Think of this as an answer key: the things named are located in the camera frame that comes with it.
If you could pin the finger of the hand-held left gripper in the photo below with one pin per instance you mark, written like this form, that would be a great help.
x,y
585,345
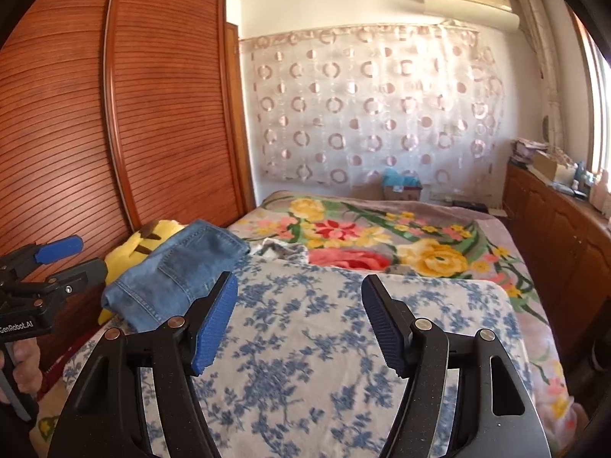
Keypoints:
x,y
81,276
57,250

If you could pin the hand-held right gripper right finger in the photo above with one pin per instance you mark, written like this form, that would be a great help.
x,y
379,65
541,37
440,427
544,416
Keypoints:
x,y
382,319

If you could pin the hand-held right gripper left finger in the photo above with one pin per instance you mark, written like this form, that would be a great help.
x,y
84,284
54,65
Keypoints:
x,y
215,324

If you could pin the blue denim pants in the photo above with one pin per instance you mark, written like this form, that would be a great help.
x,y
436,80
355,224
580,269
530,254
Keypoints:
x,y
176,272

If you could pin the person's left hand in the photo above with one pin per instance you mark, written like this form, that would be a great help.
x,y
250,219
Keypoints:
x,y
29,369

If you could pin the yellow plush toy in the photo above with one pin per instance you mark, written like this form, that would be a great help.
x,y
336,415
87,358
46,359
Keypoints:
x,y
133,248

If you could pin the blue floral quilt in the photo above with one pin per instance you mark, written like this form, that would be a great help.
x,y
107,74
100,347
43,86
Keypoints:
x,y
305,343

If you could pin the colourful flower blanket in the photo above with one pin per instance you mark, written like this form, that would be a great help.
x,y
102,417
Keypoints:
x,y
429,233

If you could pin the cartoon print cushion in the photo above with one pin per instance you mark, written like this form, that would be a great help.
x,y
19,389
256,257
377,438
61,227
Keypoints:
x,y
50,415

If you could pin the wooden slatted wardrobe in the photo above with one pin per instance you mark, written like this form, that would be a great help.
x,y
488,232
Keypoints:
x,y
95,129

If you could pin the cardboard box with blue bags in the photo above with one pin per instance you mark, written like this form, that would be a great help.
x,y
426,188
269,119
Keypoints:
x,y
402,188

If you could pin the wooden low cabinet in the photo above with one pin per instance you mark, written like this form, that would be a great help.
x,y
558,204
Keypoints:
x,y
558,238

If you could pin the circle pattern sheer curtain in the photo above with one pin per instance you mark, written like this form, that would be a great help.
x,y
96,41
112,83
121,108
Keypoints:
x,y
372,105

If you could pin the stack of papers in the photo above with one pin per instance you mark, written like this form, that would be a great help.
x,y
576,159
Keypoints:
x,y
527,150

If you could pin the open cardboard box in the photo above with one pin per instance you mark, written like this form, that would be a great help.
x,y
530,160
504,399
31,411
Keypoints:
x,y
551,164

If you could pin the blue bottle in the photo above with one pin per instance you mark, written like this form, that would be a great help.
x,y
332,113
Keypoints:
x,y
580,172

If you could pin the window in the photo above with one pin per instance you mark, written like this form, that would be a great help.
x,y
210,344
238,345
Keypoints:
x,y
596,105

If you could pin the white tied window curtain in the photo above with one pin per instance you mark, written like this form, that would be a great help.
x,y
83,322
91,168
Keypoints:
x,y
539,57

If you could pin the wall air conditioner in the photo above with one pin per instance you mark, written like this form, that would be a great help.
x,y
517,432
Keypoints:
x,y
468,0

